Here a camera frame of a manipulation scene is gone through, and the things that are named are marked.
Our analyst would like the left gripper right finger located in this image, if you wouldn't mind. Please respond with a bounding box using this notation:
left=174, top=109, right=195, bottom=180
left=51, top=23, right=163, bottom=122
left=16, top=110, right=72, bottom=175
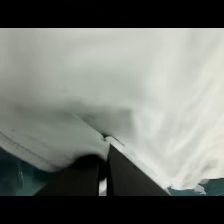
left=107, top=143, right=172, bottom=197

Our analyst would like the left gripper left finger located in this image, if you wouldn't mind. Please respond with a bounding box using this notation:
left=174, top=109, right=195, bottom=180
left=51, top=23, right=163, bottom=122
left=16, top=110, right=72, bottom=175
left=35, top=154, right=108, bottom=197

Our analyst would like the white T-shirt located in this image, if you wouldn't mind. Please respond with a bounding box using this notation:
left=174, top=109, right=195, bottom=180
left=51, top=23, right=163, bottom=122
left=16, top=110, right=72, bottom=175
left=0, top=28, right=224, bottom=191

